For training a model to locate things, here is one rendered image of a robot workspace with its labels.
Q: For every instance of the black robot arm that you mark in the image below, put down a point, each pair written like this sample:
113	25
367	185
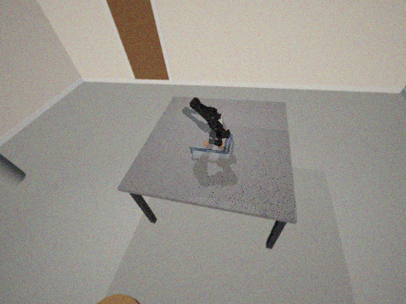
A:
207	113

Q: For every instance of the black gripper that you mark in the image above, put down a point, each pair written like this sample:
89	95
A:
219	141

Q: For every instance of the clear low corner wall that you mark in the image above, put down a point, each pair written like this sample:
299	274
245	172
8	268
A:
211	154

